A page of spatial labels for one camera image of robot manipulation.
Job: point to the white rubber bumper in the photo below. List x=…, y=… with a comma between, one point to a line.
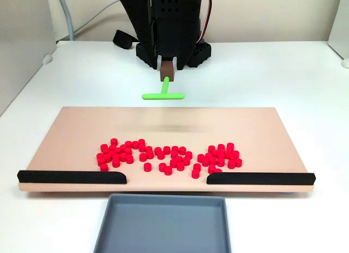
x=47, y=59
x=345, y=63

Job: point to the red round puck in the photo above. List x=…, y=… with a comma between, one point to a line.
x=128, y=143
x=182, y=149
x=236, y=153
x=211, y=168
x=211, y=147
x=162, y=165
x=123, y=146
x=107, y=156
x=129, y=157
x=106, y=151
x=188, y=153
x=141, y=141
x=208, y=154
x=161, y=154
x=148, y=148
x=230, y=144
x=230, y=149
x=143, y=155
x=238, y=161
x=174, y=148
x=122, y=155
x=174, y=153
x=141, y=147
x=135, y=143
x=114, y=140
x=127, y=150
x=104, y=166
x=115, y=155
x=205, y=161
x=180, y=164
x=221, y=150
x=200, y=157
x=147, y=166
x=179, y=157
x=218, y=170
x=227, y=151
x=215, y=152
x=99, y=155
x=186, y=159
x=197, y=166
x=213, y=159
x=118, y=149
x=150, y=153
x=221, y=155
x=173, y=161
x=221, y=161
x=168, y=169
x=166, y=149
x=157, y=149
x=115, y=162
x=101, y=160
x=231, y=162
x=111, y=153
x=112, y=147
x=104, y=146
x=231, y=156
x=221, y=146
x=195, y=173

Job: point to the beige flat board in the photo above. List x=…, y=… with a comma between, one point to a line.
x=81, y=127

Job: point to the beige side panel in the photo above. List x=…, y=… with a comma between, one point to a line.
x=21, y=45

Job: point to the white side panel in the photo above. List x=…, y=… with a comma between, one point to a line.
x=340, y=24

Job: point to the grey rectangular tray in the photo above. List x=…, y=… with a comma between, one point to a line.
x=163, y=228

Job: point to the black rail strip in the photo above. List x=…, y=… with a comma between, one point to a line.
x=68, y=177
x=259, y=179

